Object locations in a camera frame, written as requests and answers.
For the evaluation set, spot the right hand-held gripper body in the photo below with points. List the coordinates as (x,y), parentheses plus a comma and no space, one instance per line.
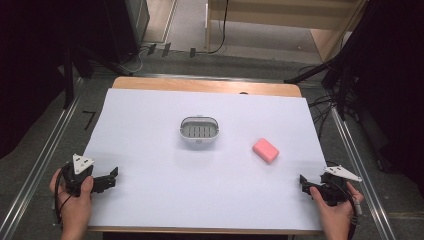
(335,186)

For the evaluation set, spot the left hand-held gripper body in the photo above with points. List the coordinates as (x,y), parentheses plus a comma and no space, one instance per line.
(78,173)

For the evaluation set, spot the person's right hand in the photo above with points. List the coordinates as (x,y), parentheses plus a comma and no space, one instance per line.
(333,213)

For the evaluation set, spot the person's left hand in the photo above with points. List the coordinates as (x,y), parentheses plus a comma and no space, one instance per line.
(74,203)

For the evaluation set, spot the pink soap bar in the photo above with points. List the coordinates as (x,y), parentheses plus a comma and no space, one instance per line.
(265,150)

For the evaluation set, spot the white table sheet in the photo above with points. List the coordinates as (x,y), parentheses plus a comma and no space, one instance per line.
(166,186)

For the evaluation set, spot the white soap dish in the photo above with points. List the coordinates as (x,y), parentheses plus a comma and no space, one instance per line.
(199,129)

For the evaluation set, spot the black stand leg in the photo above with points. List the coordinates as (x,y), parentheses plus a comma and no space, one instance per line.
(310,72)

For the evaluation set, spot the black curtain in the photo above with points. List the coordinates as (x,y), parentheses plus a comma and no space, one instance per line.
(30,66)
(393,83)

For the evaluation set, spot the dark cabinet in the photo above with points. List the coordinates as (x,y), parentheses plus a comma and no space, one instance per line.
(133,23)

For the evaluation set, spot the light wooden shelf unit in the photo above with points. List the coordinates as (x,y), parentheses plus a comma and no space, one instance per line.
(283,16)

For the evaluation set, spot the metal floor rail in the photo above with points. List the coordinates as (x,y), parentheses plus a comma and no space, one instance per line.
(40,160)
(360,166)

